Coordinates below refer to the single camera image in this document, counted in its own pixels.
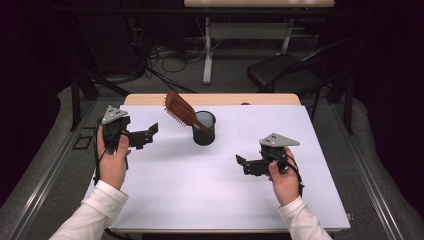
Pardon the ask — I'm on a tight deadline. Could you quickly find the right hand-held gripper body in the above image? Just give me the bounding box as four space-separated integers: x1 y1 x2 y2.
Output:
259 133 301 175

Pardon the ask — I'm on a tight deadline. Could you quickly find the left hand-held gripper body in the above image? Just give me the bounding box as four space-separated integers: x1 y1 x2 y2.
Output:
101 105 148 151

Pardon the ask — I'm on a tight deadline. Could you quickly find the brown wooden hairbrush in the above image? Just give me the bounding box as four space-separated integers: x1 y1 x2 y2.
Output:
163 89 209 132

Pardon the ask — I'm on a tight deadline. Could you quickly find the black mesh pen cup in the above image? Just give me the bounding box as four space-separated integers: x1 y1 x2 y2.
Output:
191 110 217 147

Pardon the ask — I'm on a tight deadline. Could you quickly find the person's right hand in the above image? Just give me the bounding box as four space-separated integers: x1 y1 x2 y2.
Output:
268 147 301 207

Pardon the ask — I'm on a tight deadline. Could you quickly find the person's left hand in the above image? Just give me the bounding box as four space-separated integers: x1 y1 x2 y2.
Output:
96 128 132 190

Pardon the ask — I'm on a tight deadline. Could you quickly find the black metal stand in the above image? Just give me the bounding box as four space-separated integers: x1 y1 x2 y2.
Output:
68 16 131 133

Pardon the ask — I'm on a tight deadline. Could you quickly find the white table sheet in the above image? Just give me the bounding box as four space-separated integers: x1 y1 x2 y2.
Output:
72 104 352 231

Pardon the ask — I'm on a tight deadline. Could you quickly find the black folding chair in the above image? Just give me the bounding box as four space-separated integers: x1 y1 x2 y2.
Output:
246 36 355 124

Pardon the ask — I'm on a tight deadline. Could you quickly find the desk with white legs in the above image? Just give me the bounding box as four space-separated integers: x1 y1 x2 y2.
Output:
183 0 336 85

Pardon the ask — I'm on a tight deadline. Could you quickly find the right hand-held gripper black cable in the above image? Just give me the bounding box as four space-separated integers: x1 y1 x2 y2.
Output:
259 149 305 198

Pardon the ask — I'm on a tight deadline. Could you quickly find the hand-held gripper black cable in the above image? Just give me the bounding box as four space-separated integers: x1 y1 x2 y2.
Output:
259 149 305 198
93 118 111 186

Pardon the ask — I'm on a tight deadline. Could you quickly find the left hand-held gripper black cable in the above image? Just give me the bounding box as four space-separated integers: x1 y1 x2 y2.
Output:
93 118 111 186

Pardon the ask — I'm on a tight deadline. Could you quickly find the bundle of floor cables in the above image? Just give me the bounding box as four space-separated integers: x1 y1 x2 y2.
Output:
126 16 198 94

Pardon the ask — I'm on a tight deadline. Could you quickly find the aluminium floor rail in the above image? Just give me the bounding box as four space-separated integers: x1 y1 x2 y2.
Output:
328 103 406 240
6 99 98 240

